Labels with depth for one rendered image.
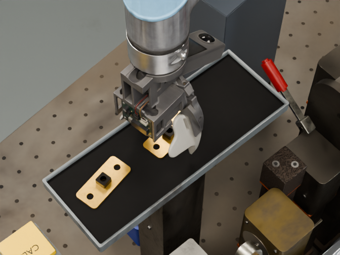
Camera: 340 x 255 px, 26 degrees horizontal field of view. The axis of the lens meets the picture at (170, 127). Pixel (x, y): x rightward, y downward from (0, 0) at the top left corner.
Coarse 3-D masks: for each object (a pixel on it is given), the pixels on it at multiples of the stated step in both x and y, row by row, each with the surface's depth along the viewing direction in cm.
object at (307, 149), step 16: (288, 144) 119; (304, 144) 119; (320, 144) 119; (304, 160) 118; (320, 160) 118; (336, 160) 118; (304, 176) 118; (320, 176) 116; (336, 176) 117; (304, 192) 121; (320, 192) 118; (336, 192) 126; (304, 208) 125; (320, 208) 125; (320, 224) 138
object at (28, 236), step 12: (24, 228) 103; (36, 228) 103; (12, 240) 102; (24, 240) 102; (36, 240) 102; (0, 252) 101; (12, 252) 101; (24, 252) 101; (36, 252) 101; (48, 252) 101
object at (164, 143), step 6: (150, 138) 110; (162, 138) 110; (168, 138) 110; (144, 144) 110; (150, 144) 110; (156, 144) 110; (162, 144) 110; (168, 144) 110; (150, 150) 109; (156, 150) 109; (162, 150) 109; (156, 156) 109; (162, 156) 108
